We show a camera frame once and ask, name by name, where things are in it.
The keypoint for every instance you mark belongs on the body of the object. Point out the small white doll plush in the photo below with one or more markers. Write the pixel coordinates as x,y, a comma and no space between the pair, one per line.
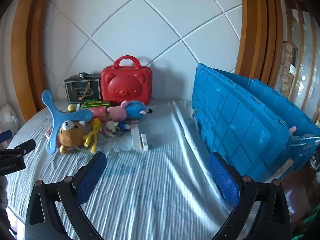
111,126

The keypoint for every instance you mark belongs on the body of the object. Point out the red bear-face suitcase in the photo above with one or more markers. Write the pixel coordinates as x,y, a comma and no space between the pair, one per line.
127,85

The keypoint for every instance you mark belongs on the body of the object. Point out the small yellow plush toy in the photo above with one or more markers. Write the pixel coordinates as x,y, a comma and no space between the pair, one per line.
71,108

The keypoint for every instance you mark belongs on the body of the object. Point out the frosted glass sliding door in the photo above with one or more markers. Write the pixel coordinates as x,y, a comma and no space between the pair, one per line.
307,55

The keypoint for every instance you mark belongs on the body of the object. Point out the pink pig plush blue shirt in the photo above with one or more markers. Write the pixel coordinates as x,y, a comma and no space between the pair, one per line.
132,108

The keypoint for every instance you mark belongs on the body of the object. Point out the rolled patterned carpet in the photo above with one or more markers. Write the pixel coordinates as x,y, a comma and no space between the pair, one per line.
287,62

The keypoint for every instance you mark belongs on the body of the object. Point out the long white box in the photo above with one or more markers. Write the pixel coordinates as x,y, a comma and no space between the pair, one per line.
135,137

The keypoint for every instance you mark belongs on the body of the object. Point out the clear plastic bag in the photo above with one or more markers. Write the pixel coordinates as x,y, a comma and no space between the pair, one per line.
6,115

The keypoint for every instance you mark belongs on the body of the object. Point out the small white box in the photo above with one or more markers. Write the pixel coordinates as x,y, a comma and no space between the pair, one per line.
144,142

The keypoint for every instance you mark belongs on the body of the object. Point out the light blue three-blade toy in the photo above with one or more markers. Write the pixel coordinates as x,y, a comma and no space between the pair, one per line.
53,130

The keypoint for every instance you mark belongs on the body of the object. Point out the blue plastic storage crate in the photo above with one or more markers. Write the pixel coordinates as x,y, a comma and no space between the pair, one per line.
237,120

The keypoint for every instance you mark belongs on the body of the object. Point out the striped cloth covered desktop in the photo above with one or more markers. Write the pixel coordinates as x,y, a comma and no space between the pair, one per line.
155,180

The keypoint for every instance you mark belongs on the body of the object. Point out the brown bear plush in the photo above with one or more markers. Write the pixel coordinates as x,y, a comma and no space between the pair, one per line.
71,136

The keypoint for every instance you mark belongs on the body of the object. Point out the green medicine box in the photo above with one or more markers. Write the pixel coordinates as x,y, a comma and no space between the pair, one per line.
96,104

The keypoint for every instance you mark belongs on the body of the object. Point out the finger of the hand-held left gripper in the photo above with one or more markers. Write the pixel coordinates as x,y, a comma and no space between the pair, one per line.
5,136
22,147

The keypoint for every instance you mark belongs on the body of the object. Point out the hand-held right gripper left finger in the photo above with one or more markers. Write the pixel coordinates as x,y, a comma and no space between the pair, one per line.
91,177

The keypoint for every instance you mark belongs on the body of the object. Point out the pink plush toy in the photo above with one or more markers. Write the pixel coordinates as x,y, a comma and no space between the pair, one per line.
292,129

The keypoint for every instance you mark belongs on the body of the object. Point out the black box with metal clasp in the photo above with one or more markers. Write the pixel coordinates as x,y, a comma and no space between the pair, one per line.
82,90

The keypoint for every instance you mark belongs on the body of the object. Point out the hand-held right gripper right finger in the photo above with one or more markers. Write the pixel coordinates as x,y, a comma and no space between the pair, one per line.
223,180

